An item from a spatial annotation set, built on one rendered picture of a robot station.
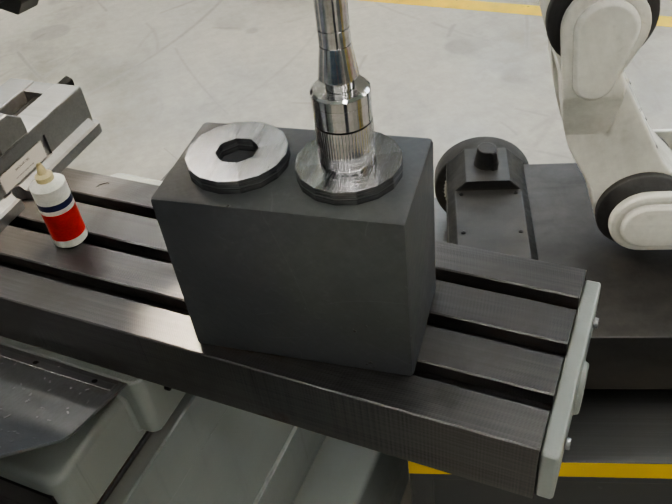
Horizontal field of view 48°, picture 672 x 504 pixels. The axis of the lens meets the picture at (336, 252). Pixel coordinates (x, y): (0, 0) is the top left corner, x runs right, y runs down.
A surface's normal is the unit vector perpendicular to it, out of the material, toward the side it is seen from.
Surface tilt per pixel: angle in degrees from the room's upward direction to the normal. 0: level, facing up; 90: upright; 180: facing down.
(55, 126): 90
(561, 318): 0
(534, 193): 0
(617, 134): 90
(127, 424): 90
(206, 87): 0
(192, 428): 90
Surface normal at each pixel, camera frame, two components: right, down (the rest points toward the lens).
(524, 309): -0.10, -0.73
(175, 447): 0.92, 0.19
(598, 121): -0.05, 0.93
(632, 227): -0.08, 0.68
